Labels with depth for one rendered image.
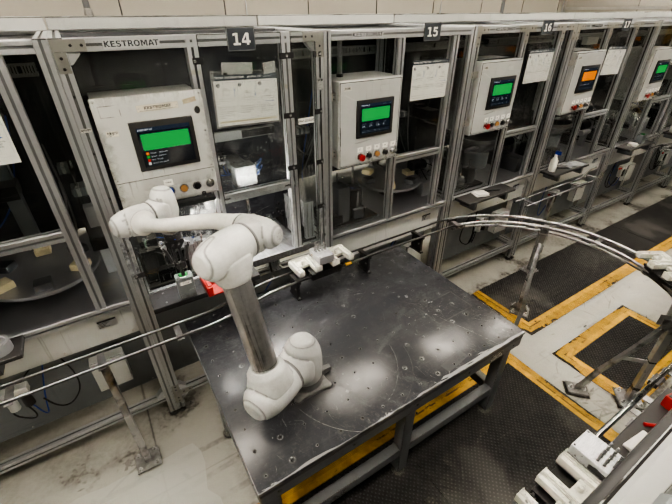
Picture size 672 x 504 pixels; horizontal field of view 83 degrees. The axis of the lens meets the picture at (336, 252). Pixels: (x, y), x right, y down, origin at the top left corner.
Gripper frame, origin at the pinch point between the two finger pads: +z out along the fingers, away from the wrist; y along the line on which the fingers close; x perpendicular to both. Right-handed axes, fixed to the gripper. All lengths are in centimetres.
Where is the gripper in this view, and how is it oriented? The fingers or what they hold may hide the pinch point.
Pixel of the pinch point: (181, 268)
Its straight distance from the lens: 197.5
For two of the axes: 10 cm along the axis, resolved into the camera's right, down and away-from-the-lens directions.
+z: 0.0, 8.5, 5.3
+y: -8.5, 2.9, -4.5
